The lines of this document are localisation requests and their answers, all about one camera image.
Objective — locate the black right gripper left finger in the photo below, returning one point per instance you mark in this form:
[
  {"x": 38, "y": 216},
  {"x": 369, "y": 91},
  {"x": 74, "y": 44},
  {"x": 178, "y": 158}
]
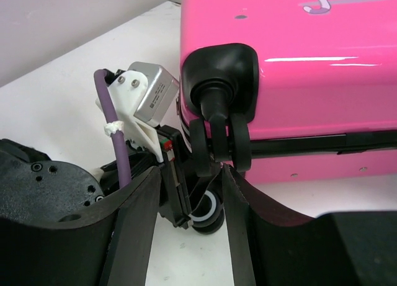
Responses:
[{"x": 107, "y": 243}]

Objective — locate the pink suitcase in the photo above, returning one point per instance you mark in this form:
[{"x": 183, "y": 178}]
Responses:
[{"x": 285, "y": 90}]

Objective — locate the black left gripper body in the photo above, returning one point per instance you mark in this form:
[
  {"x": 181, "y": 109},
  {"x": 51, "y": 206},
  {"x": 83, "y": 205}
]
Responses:
[{"x": 36, "y": 188}]

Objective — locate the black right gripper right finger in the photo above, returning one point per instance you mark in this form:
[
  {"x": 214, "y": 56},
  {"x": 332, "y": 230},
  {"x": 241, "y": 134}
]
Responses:
[{"x": 271, "y": 244}]

